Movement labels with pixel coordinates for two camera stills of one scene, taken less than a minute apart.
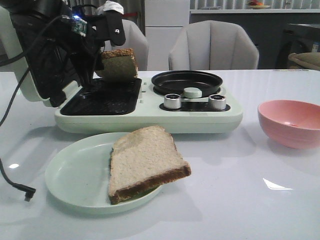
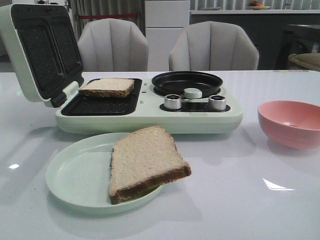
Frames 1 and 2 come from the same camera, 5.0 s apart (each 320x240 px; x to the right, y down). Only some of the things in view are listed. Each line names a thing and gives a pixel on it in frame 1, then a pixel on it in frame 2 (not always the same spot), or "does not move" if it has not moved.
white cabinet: (164, 20) does not move
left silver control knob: (172, 101) does not move
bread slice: (142, 159) does not move
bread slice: (119, 64) -> (109, 87)
